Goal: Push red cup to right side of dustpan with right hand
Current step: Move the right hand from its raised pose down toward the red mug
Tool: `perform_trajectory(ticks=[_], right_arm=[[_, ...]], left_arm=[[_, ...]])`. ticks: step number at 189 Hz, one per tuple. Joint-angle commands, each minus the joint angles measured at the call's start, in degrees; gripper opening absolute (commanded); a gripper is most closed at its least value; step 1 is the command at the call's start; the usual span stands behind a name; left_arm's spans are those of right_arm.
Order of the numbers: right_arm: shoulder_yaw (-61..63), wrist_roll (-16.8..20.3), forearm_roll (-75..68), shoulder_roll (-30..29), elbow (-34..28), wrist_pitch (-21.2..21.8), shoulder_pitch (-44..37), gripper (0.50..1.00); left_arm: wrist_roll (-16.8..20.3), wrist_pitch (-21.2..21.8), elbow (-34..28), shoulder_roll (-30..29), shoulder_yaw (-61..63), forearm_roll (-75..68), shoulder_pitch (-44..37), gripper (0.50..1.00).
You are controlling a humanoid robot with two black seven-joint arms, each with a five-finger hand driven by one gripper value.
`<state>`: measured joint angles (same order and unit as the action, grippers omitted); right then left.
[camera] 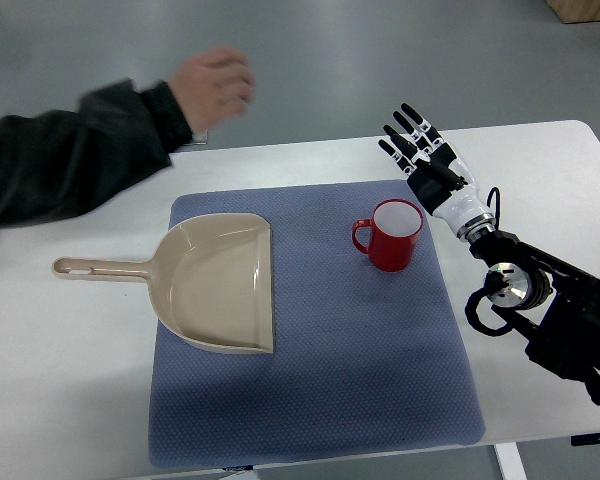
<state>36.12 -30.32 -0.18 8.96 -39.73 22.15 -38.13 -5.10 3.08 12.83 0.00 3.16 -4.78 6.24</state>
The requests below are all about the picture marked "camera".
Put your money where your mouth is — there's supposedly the person's bare hand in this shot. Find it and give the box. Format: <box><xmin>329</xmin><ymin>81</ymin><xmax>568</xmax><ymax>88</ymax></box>
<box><xmin>167</xmin><ymin>45</ymin><xmax>254</xmax><ymax>135</ymax></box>

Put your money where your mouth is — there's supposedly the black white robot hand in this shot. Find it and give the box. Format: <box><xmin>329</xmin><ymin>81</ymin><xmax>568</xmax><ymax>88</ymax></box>
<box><xmin>378</xmin><ymin>103</ymin><xmax>496</xmax><ymax>244</ymax></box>

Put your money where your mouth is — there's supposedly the red cup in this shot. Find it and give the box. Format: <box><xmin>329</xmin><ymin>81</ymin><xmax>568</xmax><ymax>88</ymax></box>
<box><xmin>351</xmin><ymin>199</ymin><xmax>424</xmax><ymax>272</ymax></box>

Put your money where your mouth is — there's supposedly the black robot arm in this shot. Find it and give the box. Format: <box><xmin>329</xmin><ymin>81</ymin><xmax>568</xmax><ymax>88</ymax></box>
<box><xmin>465</xmin><ymin>221</ymin><xmax>600</xmax><ymax>406</ymax></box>

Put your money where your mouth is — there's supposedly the black jacket sleeve forearm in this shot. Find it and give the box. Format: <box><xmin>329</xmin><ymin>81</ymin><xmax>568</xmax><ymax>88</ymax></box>
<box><xmin>0</xmin><ymin>80</ymin><xmax>193</xmax><ymax>229</ymax></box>

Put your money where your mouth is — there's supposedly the beige plastic dustpan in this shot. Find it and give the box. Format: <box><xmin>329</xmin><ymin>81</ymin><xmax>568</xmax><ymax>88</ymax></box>
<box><xmin>52</xmin><ymin>213</ymin><xmax>275</xmax><ymax>354</ymax></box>

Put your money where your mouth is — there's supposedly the lower metal floor plate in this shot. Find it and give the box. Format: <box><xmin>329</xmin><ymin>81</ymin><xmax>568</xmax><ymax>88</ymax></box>
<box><xmin>184</xmin><ymin>130</ymin><xmax>209</xmax><ymax>147</ymax></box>

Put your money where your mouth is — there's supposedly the blue-grey fabric mat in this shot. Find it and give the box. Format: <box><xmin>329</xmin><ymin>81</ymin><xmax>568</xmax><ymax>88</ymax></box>
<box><xmin>149</xmin><ymin>180</ymin><xmax>485</xmax><ymax>469</ymax></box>

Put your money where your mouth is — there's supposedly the wooden box corner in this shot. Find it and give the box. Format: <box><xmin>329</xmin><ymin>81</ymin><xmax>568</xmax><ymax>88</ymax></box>
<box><xmin>546</xmin><ymin>0</ymin><xmax>600</xmax><ymax>24</ymax></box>

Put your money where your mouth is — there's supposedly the white table leg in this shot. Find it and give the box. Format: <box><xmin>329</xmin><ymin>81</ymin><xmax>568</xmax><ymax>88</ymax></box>
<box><xmin>494</xmin><ymin>442</ymin><xmax>527</xmax><ymax>480</ymax></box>

